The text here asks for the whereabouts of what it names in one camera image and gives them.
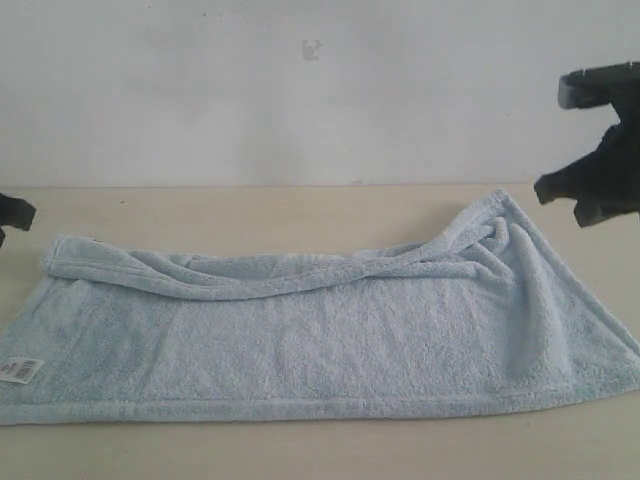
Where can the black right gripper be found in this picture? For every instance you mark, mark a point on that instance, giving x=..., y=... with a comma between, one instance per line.
x=611, y=178

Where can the light blue fluffy towel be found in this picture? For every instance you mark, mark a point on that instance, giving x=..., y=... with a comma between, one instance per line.
x=484, y=319

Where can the white printed paper label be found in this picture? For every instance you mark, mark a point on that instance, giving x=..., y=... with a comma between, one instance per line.
x=19, y=370

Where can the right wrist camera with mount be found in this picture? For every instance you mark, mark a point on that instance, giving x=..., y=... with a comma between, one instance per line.
x=599, y=86

